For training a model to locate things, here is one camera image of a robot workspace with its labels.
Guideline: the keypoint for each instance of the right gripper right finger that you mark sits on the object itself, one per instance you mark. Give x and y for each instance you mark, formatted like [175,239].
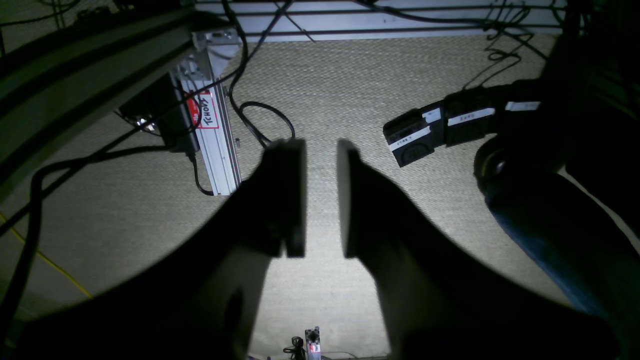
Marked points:
[438,301]

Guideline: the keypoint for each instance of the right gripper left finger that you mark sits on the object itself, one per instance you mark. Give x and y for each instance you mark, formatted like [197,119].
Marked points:
[200,302]

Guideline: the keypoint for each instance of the aluminium frame post with label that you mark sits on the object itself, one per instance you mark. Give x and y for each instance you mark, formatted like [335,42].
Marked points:
[201,73]

